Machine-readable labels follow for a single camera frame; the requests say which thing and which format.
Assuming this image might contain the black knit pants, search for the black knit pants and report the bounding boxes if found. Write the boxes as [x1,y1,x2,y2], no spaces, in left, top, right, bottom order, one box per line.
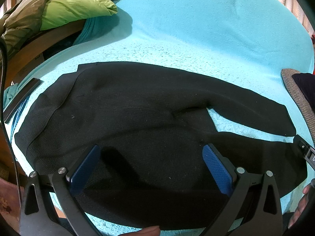
[14,62,307,230]

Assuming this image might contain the person's right hand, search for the person's right hand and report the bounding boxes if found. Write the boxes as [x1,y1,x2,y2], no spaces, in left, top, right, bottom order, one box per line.
[288,184,311,229]

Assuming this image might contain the person's left hand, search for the person's left hand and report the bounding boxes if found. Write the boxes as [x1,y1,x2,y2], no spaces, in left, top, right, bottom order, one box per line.
[127,226,161,236]

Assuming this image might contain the grey woven cushion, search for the grey woven cushion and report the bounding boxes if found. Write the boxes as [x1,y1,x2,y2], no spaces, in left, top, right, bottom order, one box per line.
[281,68,314,141]

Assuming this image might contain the dark purple velvet pillow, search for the dark purple velvet pillow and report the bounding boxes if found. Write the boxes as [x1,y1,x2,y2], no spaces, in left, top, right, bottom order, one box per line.
[292,73,315,105]

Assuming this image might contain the turquoise fleece bed blanket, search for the turquoise fleece bed blanket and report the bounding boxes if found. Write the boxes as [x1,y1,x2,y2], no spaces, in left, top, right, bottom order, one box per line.
[9,0,315,236]

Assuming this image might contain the green olive puffer jacket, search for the green olive puffer jacket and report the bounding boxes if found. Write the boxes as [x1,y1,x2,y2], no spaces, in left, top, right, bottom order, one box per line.
[1,0,118,59]

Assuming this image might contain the black cable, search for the black cable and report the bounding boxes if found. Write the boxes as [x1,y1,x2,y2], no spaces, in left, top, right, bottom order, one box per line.
[0,38,23,207]

